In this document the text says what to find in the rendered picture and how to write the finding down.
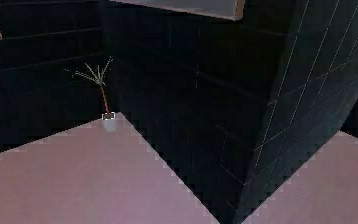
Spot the house plant in white pot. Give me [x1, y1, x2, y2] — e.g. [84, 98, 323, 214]
[64, 55, 117, 134]

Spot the wood framed grey picture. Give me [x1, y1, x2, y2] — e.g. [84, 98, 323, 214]
[108, 0, 247, 22]

